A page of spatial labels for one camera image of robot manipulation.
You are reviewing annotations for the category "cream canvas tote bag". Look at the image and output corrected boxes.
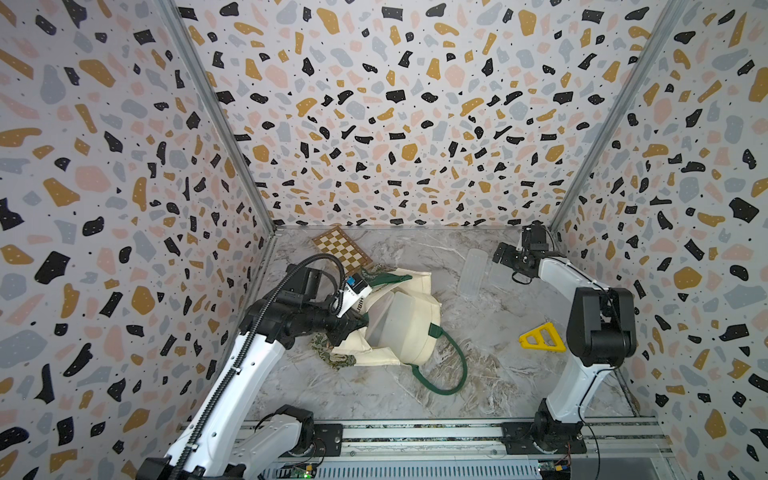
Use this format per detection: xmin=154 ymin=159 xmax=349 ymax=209
xmin=311 ymin=269 xmax=468 ymax=396

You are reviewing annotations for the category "translucent plastic box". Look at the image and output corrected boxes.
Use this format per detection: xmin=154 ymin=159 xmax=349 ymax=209
xmin=356 ymin=289 xmax=441 ymax=366

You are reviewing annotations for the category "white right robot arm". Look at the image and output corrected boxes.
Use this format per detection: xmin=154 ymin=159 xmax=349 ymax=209
xmin=492 ymin=221 xmax=636 ymax=451

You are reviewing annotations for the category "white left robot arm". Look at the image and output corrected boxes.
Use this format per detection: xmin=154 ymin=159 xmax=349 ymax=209
xmin=137 ymin=299 xmax=368 ymax=479

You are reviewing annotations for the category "yellow triangular plastic piece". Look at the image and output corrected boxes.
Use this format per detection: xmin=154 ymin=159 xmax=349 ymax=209
xmin=519 ymin=322 xmax=567 ymax=353

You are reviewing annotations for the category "wooden chess board box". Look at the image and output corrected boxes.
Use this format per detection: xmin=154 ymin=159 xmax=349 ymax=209
xmin=312 ymin=226 xmax=373 ymax=274

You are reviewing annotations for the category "black corrugated cable conduit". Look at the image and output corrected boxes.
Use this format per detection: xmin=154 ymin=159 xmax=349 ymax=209
xmin=170 ymin=253 xmax=346 ymax=480

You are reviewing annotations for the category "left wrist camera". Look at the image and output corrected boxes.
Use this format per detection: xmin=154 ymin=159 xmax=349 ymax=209
xmin=335 ymin=273 xmax=372 ymax=318

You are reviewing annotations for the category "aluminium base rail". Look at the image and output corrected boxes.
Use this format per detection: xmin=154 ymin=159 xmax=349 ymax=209
xmin=260 ymin=417 xmax=685 ymax=479

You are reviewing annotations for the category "aluminium corner post right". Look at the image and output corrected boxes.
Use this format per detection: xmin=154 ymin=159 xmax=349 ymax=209
xmin=549 ymin=0 xmax=686 ymax=231

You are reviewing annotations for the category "aluminium corner post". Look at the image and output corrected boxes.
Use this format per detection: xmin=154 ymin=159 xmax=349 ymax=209
xmin=154 ymin=0 xmax=276 ymax=238
xmin=549 ymin=0 xmax=686 ymax=231

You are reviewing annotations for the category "aluminium corner post left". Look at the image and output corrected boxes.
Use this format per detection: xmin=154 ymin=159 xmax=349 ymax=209
xmin=154 ymin=0 xmax=276 ymax=238

